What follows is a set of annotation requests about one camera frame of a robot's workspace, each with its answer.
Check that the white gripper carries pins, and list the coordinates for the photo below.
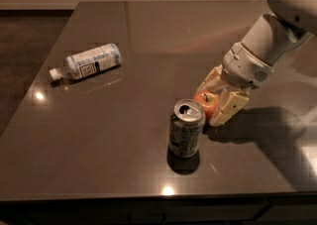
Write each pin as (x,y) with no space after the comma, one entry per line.
(246,66)

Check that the red apple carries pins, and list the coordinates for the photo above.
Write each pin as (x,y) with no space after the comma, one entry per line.
(209,102)

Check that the clear plastic water bottle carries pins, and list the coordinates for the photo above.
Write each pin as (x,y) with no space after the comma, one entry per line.
(88,63)

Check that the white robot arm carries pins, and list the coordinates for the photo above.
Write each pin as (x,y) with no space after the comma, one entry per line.
(288,25)

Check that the green 7up can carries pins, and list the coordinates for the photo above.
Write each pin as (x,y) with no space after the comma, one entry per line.
(187,121)

